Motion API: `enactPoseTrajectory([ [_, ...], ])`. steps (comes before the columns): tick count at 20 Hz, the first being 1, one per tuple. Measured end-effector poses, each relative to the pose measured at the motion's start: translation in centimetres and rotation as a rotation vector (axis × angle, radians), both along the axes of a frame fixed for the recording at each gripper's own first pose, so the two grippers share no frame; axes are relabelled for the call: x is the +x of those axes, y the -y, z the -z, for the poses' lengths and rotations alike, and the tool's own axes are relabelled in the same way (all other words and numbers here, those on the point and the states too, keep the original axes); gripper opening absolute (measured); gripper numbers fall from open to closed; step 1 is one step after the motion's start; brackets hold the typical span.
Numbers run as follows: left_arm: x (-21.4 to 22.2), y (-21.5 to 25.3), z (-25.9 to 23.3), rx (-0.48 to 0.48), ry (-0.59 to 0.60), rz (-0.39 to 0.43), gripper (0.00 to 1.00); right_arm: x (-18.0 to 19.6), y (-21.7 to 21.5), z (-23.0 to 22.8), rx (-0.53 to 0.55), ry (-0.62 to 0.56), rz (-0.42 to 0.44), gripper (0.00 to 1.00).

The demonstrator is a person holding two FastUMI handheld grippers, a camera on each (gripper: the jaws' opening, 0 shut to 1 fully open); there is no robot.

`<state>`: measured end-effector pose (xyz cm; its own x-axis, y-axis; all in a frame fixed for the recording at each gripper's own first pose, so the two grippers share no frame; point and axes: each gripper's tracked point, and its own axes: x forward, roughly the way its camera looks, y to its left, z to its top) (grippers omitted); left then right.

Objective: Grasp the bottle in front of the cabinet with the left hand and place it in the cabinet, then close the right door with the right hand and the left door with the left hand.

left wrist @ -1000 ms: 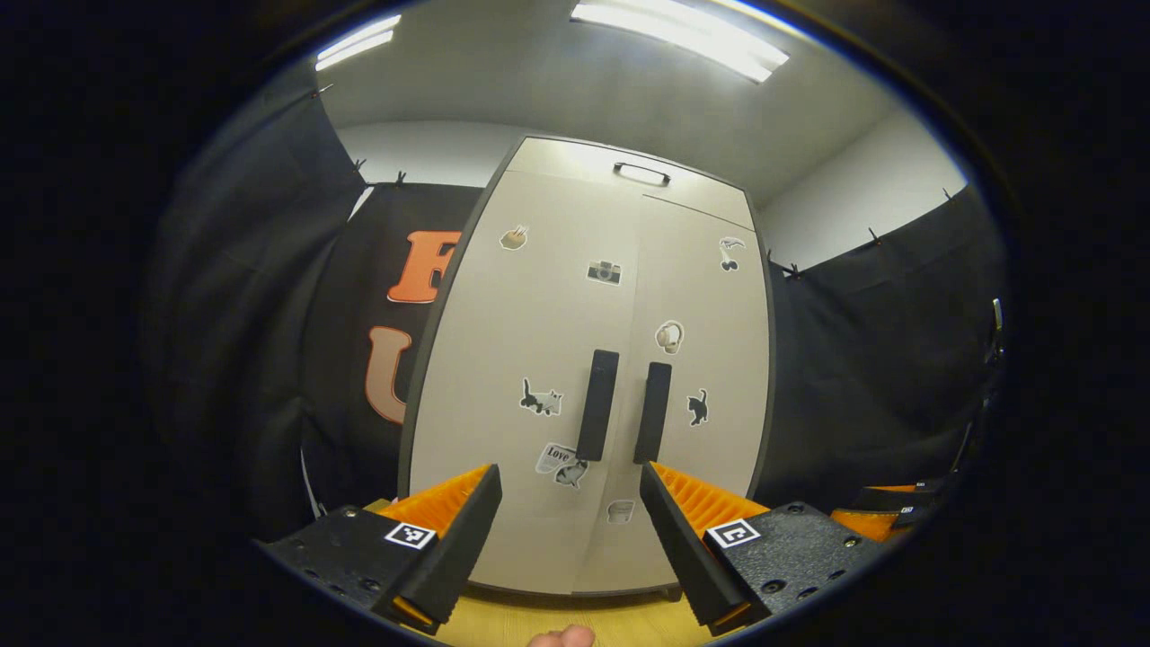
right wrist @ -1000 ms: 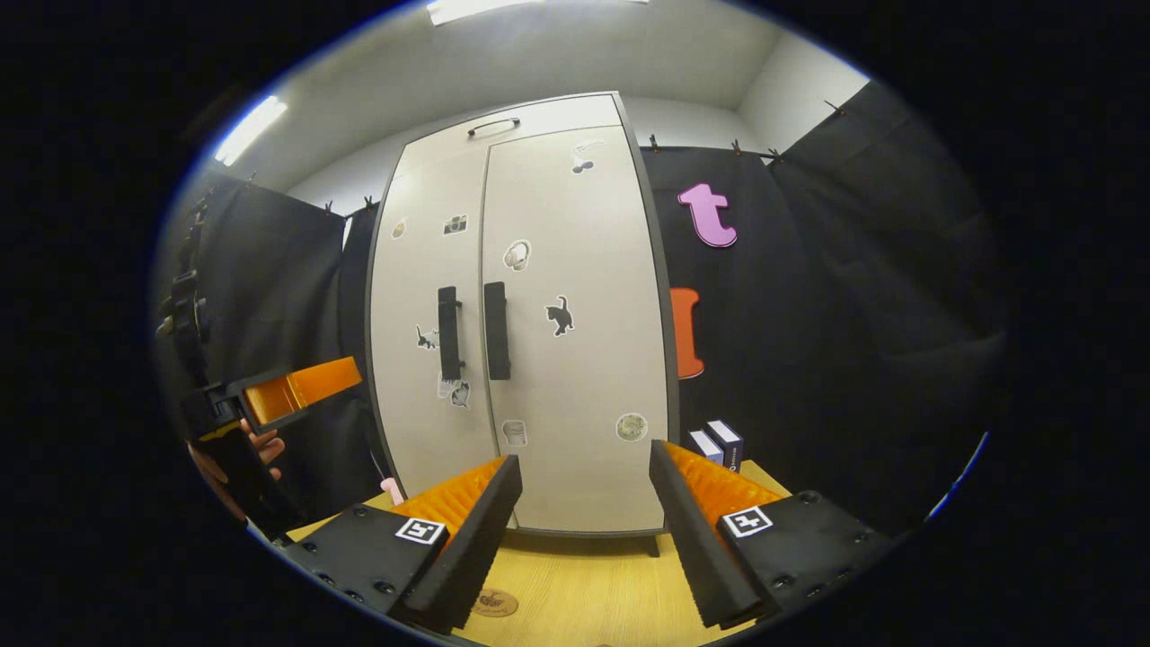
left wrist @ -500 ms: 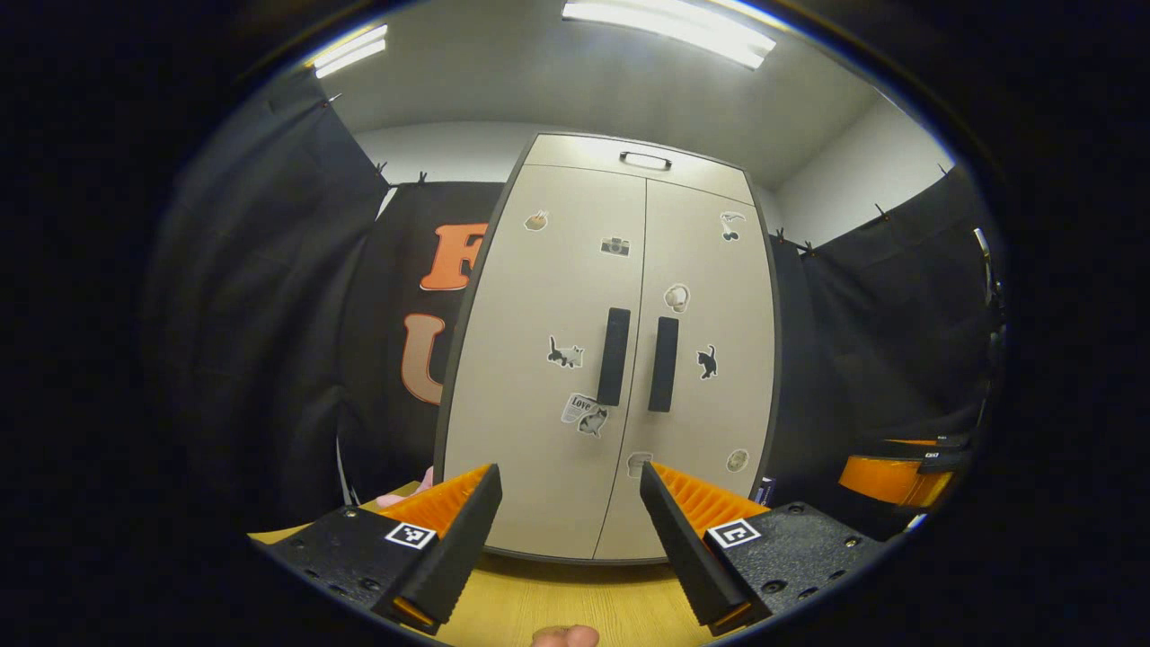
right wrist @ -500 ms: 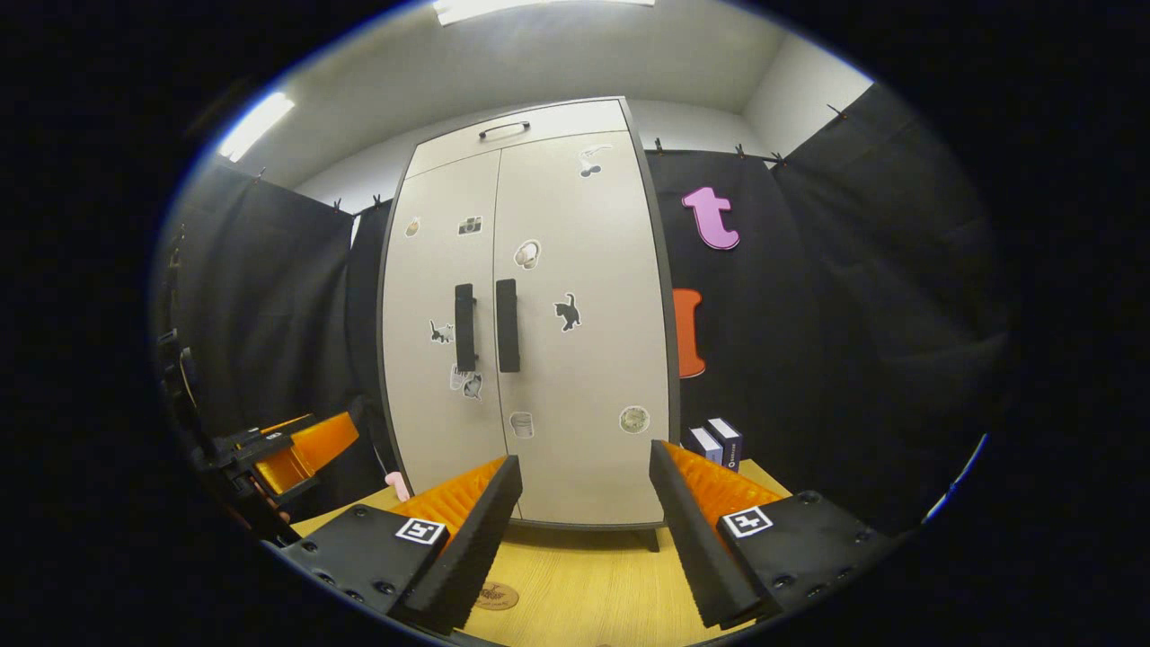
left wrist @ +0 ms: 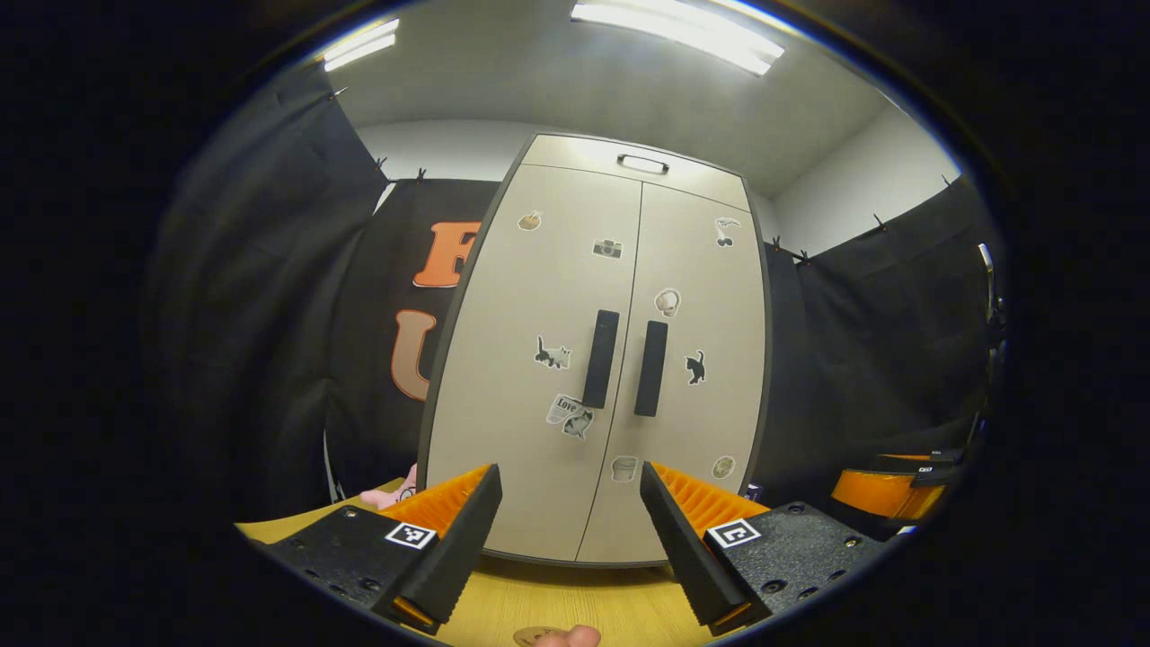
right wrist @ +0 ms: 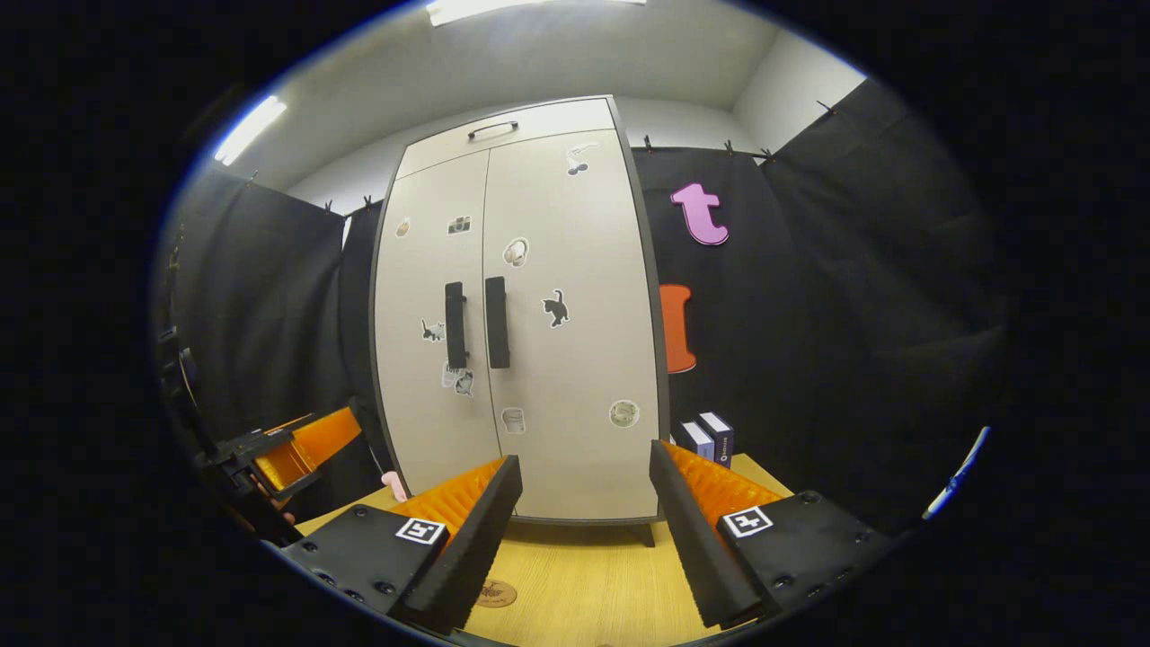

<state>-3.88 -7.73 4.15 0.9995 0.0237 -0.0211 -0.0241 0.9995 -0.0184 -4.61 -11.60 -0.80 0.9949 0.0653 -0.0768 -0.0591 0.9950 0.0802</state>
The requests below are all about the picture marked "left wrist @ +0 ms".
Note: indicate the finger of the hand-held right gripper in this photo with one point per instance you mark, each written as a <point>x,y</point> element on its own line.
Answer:
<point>885,494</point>
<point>925,461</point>

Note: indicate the white storage cabinet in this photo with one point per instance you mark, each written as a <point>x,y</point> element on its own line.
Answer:
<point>422,449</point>

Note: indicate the ceiling light panel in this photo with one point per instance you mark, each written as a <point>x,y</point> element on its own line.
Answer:
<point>683,36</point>
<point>359,45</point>

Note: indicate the pink starfish plush toy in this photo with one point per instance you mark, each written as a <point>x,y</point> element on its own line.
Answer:
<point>391,496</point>

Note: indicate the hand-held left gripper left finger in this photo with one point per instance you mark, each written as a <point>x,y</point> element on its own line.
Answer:
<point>463,548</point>

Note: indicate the white cabinet drawer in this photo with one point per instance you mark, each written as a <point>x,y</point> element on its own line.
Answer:
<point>575,157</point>

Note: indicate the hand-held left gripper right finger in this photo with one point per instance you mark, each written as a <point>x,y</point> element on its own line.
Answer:
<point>678,548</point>

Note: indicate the black backdrop cloth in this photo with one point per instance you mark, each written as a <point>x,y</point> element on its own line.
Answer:
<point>269,314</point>
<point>880,341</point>

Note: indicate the white cabinet door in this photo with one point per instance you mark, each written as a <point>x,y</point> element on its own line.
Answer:
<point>710,422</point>
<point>512,296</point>

